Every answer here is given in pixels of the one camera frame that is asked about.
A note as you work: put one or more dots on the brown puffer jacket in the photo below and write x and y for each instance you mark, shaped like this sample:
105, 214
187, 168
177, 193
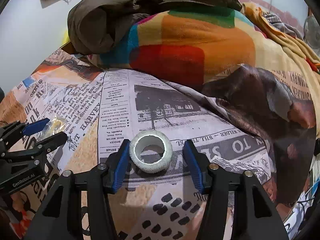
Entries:
97, 26

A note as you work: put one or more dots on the clear bag with yellow ring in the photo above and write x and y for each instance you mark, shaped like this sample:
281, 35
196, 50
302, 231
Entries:
55, 125

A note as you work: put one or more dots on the newspaper print duvet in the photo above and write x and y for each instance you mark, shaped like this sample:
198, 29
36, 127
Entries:
251, 119

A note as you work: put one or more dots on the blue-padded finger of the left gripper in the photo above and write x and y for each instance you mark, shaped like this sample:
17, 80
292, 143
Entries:
35, 127

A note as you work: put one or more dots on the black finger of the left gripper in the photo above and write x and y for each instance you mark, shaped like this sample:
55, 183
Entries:
52, 142

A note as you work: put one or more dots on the colourful checkered blanket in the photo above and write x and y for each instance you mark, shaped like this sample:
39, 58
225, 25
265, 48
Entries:
188, 46

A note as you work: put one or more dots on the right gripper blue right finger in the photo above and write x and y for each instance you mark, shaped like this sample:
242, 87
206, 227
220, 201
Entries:
196, 164

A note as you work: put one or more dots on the beige yellow blanket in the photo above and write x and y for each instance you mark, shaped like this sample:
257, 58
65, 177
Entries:
295, 54

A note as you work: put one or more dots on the white standing fan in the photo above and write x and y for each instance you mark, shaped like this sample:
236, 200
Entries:
312, 33

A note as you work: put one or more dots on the white tape roll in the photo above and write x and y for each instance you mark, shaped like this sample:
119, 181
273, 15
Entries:
151, 151

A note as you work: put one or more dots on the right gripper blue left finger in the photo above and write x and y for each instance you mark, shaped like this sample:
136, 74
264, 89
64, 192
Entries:
119, 166

